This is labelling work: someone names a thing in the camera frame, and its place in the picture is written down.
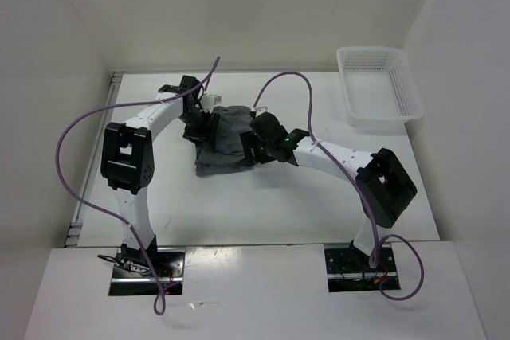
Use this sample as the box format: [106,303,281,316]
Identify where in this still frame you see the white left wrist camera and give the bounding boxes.
[199,94,222,113]

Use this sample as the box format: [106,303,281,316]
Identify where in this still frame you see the white plastic basket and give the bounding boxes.
[336,46,424,130]

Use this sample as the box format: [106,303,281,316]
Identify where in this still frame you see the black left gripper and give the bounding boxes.
[178,108,221,150]

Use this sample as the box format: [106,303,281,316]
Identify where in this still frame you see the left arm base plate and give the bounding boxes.
[98,247,186,296]

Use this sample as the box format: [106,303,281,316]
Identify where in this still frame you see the grey shorts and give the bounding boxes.
[193,105,254,178]

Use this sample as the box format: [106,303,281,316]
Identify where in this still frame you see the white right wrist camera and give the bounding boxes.
[250,107,268,117]

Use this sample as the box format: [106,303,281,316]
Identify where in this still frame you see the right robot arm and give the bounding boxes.
[240,112,418,271]

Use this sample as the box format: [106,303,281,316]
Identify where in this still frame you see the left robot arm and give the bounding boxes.
[100,76,222,276]

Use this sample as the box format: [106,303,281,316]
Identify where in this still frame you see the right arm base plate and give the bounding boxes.
[324,244,400,293]

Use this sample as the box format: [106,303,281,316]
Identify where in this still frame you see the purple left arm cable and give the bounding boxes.
[55,56,221,314]

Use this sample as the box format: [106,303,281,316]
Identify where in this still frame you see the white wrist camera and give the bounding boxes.
[250,107,268,117]
[199,94,222,113]

